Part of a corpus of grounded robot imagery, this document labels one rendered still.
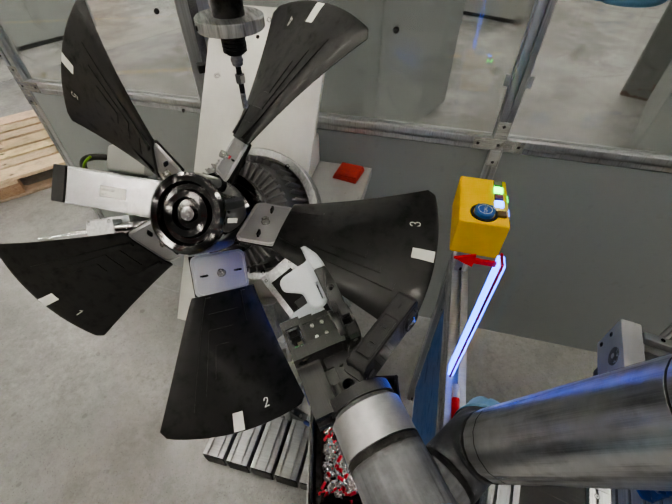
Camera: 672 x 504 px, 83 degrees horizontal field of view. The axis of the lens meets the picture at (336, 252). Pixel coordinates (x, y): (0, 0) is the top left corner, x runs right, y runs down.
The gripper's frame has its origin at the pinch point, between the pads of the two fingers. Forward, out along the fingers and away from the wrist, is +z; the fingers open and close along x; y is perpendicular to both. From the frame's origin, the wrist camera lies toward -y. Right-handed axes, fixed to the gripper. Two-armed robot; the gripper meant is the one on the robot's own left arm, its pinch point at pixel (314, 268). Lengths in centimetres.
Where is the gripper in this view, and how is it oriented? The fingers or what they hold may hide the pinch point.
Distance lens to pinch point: 52.9
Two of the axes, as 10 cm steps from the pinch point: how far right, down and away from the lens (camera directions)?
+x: 1.0, 6.6, 7.4
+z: -3.9, -6.6, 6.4
